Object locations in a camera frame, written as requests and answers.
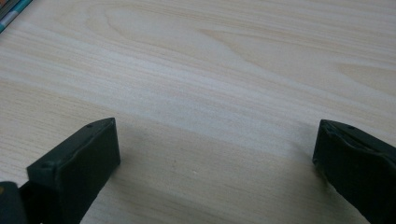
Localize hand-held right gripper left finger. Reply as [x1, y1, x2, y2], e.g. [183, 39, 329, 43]
[19, 117, 121, 224]

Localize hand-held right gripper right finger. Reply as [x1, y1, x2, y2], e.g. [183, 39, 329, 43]
[312, 119, 396, 224]

